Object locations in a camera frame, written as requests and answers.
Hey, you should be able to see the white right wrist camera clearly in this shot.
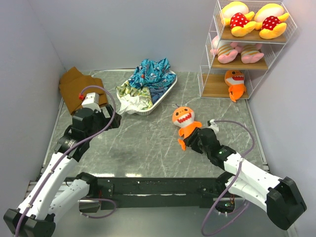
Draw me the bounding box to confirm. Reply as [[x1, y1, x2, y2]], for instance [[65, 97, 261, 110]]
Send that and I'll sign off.
[[207, 119, 219, 134]]

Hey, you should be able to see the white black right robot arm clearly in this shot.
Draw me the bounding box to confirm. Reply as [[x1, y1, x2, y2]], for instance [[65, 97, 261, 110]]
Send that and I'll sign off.
[[184, 128, 307, 230]]

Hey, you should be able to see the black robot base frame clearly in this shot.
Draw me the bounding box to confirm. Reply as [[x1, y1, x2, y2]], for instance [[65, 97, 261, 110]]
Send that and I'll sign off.
[[24, 176, 262, 210]]

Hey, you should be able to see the yellow plush red dotted dress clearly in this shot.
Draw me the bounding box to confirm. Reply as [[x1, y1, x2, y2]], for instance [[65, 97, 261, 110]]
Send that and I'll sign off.
[[254, 3, 289, 40]]

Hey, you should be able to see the brown folded cloth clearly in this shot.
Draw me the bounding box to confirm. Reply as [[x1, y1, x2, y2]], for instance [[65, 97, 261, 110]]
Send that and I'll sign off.
[[59, 67, 108, 115]]

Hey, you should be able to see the pink pig plush striped shirt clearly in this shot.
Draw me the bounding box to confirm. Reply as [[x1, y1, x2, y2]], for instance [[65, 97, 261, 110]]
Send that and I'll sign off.
[[210, 36, 238, 64]]

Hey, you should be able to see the orange whale plush toy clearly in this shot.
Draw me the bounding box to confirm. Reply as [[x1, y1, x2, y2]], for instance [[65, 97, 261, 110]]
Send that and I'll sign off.
[[172, 106, 202, 151]]

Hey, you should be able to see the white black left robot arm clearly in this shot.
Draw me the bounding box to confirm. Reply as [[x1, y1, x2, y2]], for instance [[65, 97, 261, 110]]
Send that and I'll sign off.
[[3, 105, 121, 237]]

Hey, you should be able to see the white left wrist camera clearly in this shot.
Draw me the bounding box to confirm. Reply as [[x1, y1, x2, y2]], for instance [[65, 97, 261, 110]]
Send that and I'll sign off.
[[81, 92, 101, 112]]

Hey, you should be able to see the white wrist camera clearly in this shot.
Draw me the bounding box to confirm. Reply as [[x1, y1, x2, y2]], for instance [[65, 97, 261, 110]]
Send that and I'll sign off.
[[207, 119, 219, 134], [81, 92, 101, 112]]

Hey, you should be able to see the white wire wooden shelf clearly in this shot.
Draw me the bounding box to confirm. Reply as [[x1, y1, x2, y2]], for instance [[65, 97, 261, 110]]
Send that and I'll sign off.
[[198, 0, 297, 101]]

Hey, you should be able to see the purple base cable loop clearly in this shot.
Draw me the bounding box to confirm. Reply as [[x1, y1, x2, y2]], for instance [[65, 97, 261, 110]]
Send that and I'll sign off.
[[79, 198, 117, 220]]

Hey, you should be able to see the green white patterned cloth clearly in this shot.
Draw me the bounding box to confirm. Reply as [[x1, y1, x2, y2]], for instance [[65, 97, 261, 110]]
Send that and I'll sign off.
[[116, 80, 153, 115]]

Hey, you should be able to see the white plastic laundry basket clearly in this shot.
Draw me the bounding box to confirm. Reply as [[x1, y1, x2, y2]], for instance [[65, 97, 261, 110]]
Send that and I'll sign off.
[[116, 70, 178, 117]]

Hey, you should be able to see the blue patterned cloth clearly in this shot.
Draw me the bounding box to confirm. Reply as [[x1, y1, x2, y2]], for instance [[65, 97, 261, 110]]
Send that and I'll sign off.
[[128, 58, 175, 93]]

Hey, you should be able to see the orange fox plush toy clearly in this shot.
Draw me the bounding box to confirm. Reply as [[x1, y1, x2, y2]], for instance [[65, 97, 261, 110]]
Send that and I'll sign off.
[[224, 70, 247, 102]]

